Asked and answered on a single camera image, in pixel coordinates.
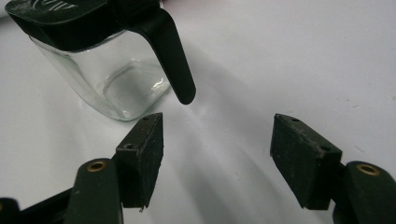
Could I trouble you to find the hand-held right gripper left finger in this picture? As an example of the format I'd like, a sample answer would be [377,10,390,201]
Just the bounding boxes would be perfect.
[115,112,165,210]

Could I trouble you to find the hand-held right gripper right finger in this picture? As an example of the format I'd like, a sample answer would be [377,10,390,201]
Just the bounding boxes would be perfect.
[269,113,344,211]

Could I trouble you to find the glass jar with black lid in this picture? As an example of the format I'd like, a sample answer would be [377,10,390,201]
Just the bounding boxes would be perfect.
[4,0,197,122]

